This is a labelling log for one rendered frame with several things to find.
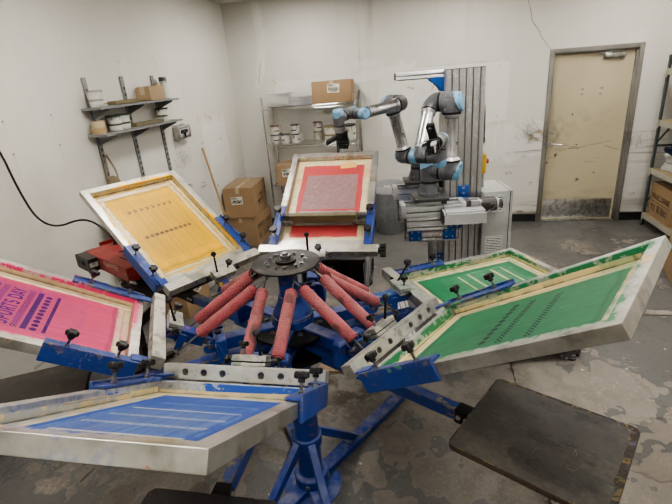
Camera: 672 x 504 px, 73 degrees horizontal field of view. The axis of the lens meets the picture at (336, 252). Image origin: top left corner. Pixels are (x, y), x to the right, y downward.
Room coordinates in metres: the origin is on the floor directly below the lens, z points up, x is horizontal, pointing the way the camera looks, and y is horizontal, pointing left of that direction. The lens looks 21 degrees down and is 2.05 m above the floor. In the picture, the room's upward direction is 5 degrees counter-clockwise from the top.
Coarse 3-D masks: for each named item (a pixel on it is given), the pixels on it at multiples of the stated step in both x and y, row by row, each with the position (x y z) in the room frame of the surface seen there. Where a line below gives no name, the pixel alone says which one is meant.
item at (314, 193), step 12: (312, 168) 3.08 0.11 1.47; (324, 168) 3.05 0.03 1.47; (312, 180) 2.98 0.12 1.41; (324, 180) 2.96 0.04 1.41; (300, 192) 2.90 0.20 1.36; (312, 192) 2.88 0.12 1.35; (324, 192) 2.86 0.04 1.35; (300, 204) 2.81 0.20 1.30; (312, 204) 2.79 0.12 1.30; (324, 204) 2.78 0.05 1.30; (300, 228) 2.64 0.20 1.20; (312, 228) 2.63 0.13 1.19
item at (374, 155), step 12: (300, 156) 3.15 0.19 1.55; (312, 156) 3.13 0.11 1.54; (324, 156) 3.10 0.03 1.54; (336, 156) 3.08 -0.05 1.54; (348, 156) 3.07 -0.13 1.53; (360, 156) 3.06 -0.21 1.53; (372, 156) 3.02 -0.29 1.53; (372, 168) 2.92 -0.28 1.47; (288, 180) 2.97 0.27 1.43; (372, 180) 2.83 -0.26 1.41; (288, 192) 2.87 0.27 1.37; (372, 192) 2.74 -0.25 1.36; (288, 204) 2.81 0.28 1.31; (312, 240) 2.51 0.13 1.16; (324, 240) 2.49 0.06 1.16; (336, 240) 2.47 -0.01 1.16; (348, 240) 2.46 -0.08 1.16; (360, 240) 2.44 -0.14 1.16
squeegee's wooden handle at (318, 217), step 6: (288, 216) 2.61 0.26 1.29; (294, 216) 2.60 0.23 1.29; (300, 216) 2.59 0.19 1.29; (306, 216) 2.59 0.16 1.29; (312, 216) 2.58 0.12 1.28; (318, 216) 2.57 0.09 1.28; (324, 216) 2.56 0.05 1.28; (330, 216) 2.56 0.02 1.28; (336, 216) 2.55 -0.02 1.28; (342, 216) 2.54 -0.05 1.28; (348, 216) 2.54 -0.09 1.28; (354, 216) 2.53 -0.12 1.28; (294, 222) 2.63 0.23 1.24; (300, 222) 2.63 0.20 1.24; (306, 222) 2.62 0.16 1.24; (312, 222) 2.61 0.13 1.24; (318, 222) 2.60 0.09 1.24; (324, 222) 2.60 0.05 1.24; (330, 222) 2.59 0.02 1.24; (336, 222) 2.58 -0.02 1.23
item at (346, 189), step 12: (336, 168) 3.03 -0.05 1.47; (348, 168) 3.01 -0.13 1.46; (360, 168) 2.99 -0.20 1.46; (336, 180) 2.94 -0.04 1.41; (348, 180) 2.92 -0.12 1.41; (360, 180) 2.90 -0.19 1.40; (336, 192) 2.85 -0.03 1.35; (348, 192) 2.83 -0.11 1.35; (360, 192) 2.81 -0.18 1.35; (336, 204) 2.76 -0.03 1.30; (348, 204) 2.74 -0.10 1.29; (324, 228) 2.61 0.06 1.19; (336, 228) 2.59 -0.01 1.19; (348, 228) 2.58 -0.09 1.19
